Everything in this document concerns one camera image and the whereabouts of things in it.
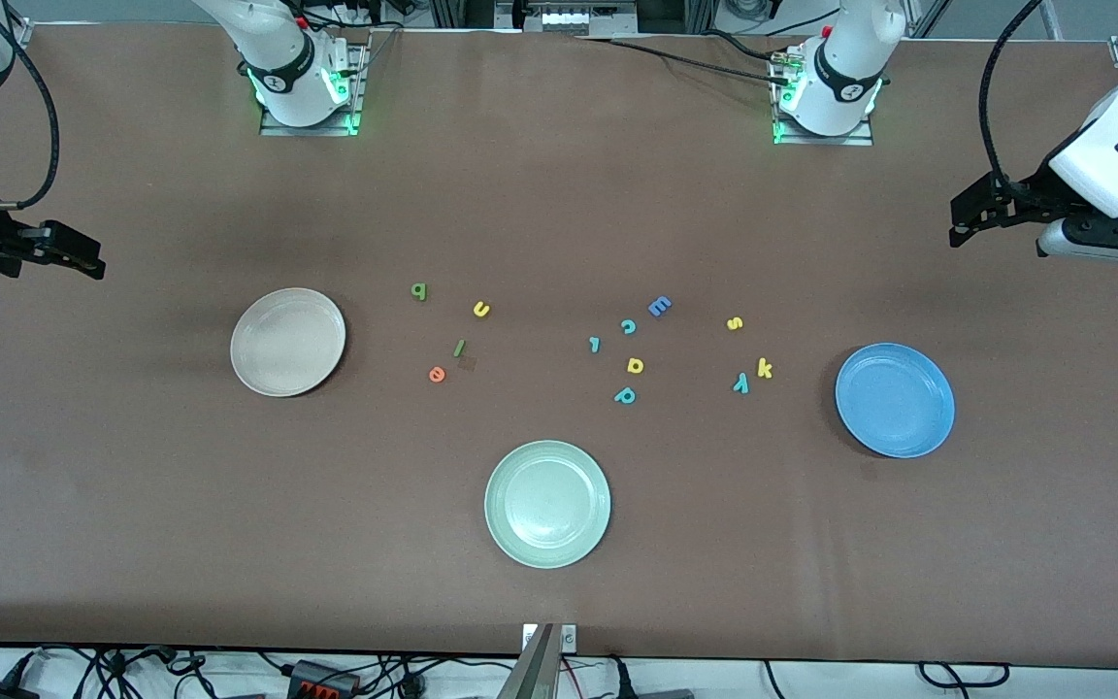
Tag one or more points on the teal letter y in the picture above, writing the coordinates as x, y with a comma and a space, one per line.
740, 383

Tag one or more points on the yellow letter k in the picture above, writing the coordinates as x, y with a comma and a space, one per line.
764, 368

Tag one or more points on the black orange power strip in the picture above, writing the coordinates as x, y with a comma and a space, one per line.
321, 677

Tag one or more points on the blue letter E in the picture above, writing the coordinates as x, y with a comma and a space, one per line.
659, 307

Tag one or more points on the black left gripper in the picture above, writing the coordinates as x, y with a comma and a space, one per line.
1035, 190

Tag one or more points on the beige brown plate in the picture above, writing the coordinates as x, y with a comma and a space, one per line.
287, 342

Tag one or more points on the teal letter p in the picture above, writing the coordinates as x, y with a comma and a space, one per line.
625, 395

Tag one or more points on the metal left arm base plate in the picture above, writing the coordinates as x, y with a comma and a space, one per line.
860, 139

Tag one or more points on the pale green plate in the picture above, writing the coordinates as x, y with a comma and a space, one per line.
547, 504

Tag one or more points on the grey metal bracket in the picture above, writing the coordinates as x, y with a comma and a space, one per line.
540, 670

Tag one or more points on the blue plate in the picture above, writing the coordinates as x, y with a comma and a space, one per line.
895, 400

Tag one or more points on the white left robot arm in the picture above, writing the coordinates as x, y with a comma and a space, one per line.
1112, 165

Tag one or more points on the brown table cloth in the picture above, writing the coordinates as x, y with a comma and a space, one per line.
559, 194

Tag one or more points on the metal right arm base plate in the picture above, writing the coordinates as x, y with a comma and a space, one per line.
355, 112

